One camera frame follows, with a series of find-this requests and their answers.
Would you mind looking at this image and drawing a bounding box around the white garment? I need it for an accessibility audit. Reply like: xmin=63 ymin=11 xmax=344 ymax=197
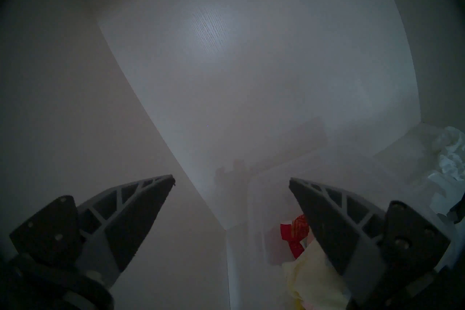
xmin=427 ymin=127 xmax=465 ymax=220

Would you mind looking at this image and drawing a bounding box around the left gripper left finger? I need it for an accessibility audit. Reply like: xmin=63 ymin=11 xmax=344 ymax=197
xmin=9 ymin=174 xmax=175 ymax=290

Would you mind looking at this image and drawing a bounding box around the red garment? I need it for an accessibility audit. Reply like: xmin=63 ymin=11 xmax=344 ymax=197
xmin=280 ymin=214 xmax=310 ymax=260

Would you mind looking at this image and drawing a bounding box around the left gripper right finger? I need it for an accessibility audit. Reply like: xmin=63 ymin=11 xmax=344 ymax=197
xmin=289 ymin=177 xmax=453 ymax=308

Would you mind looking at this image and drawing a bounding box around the clear plastic storage bin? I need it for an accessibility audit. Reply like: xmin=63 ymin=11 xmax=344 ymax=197
xmin=225 ymin=131 xmax=449 ymax=310

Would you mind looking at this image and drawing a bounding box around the white wardrobe cabinet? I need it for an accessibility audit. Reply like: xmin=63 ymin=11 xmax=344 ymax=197
xmin=0 ymin=0 xmax=465 ymax=310

